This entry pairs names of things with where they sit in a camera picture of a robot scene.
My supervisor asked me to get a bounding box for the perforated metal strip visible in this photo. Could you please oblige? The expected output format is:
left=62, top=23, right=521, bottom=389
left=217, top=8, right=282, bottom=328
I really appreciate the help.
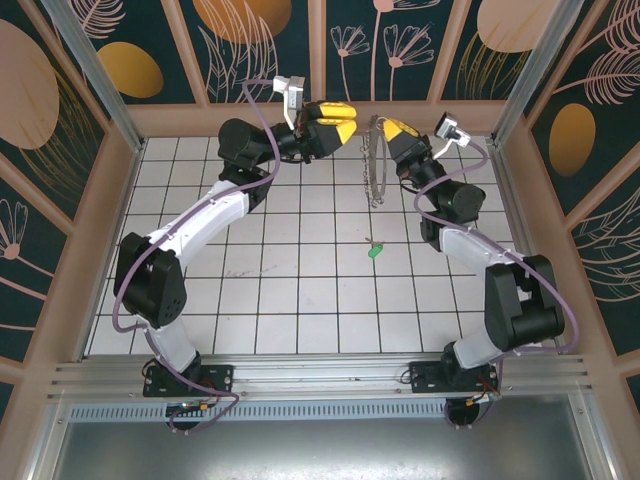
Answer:
left=67, top=402, right=576, bottom=424

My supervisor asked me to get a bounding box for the grey metal sheet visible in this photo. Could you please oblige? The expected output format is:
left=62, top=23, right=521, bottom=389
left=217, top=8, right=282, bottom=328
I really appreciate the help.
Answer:
left=49, top=419, right=616, bottom=480

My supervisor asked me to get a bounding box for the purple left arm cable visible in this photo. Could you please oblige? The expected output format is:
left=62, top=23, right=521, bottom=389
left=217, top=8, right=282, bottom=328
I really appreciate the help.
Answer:
left=112, top=78, right=301, bottom=436

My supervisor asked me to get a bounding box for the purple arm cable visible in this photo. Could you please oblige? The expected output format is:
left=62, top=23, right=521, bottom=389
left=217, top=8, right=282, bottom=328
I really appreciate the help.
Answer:
left=414, top=139, right=581, bottom=431
left=112, top=78, right=301, bottom=436

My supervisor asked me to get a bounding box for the aluminium corner post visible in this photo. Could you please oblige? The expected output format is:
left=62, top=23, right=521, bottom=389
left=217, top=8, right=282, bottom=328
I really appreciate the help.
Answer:
left=489, top=0, right=586, bottom=146
left=39, top=0, right=146, bottom=154

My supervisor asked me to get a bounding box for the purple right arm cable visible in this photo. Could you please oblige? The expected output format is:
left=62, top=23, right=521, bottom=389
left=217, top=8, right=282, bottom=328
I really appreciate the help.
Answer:
left=414, top=139, right=581, bottom=431

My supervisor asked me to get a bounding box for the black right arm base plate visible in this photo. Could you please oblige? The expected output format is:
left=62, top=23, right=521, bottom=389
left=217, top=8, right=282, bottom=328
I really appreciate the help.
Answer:
left=408, top=359, right=501, bottom=397

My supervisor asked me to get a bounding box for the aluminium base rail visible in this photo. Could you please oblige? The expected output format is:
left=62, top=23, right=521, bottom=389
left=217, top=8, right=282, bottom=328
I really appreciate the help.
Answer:
left=47, top=353, right=599, bottom=404

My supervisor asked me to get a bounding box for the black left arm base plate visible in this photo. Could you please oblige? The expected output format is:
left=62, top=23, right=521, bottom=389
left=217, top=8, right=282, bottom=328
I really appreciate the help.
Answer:
left=143, top=363, right=235, bottom=399

